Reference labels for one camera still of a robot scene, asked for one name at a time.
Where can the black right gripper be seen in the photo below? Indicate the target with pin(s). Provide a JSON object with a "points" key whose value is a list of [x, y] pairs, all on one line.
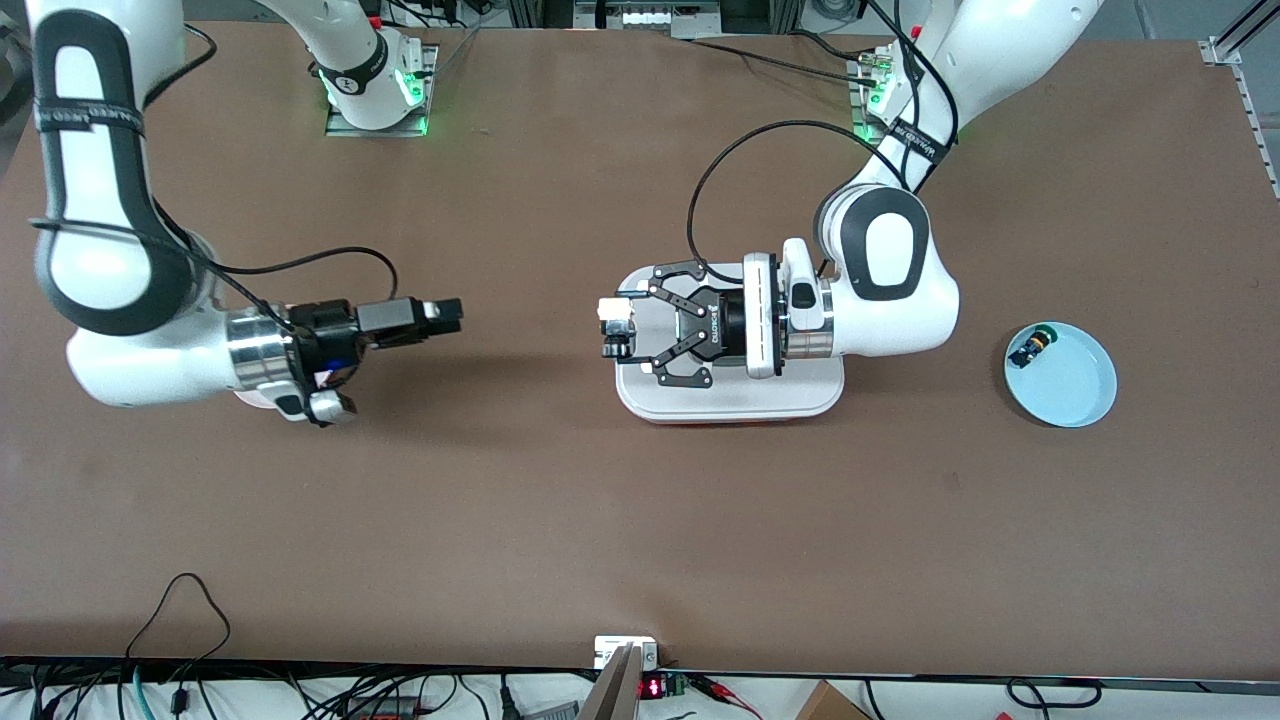
{"points": [[322, 330]]}

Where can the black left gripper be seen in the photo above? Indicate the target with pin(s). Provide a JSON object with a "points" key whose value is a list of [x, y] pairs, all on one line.
{"points": [[722, 327]]}

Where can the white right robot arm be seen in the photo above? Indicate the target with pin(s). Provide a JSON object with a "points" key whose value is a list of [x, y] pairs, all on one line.
{"points": [[120, 350]]}

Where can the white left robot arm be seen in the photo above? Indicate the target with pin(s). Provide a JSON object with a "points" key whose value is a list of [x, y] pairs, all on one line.
{"points": [[900, 320]]}

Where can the white lidded lunch box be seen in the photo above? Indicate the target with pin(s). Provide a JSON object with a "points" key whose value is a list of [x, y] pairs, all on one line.
{"points": [[730, 405]]}

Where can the pink round plate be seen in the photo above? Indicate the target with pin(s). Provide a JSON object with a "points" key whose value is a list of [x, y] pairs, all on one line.
{"points": [[262, 402]]}

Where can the small white box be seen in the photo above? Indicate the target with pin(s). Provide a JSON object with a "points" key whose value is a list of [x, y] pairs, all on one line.
{"points": [[610, 650]]}

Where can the red LED display module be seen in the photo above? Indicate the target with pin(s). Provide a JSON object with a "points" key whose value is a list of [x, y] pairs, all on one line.
{"points": [[650, 688]]}

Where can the small black yellow component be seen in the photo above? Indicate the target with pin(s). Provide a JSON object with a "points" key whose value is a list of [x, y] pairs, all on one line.
{"points": [[1030, 350]]}

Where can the red clip leads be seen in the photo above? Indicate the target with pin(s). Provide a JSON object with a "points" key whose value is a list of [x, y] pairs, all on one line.
{"points": [[720, 690]]}

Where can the grey slanted bar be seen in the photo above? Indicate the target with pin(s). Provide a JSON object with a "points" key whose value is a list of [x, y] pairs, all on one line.
{"points": [[615, 695]]}

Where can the light blue round plate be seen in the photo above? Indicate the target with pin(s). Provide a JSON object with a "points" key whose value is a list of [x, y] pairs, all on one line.
{"points": [[1070, 385]]}

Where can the brown cardboard piece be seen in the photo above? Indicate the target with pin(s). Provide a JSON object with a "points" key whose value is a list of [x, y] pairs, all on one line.
{"points": [[830, 705]]}

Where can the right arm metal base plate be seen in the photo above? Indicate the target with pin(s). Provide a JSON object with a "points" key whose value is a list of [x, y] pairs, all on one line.
{"points": [[431, 70]]}

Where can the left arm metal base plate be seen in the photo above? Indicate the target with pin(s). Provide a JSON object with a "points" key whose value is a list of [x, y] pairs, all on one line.
{"points": [[858, 100]]}

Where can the aluminium frame rail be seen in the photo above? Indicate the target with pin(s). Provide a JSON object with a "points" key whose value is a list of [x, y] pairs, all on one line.
{"points": [[1222, 50]]}

